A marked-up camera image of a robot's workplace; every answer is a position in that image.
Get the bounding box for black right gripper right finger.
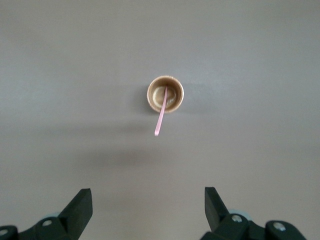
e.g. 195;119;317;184
201;186;266;240

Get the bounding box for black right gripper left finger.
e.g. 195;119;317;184
17;188;94;240

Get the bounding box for pink chopstick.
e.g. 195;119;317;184
154;86;169;137

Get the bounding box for brown paper cup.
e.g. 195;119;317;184
146;76;185;115

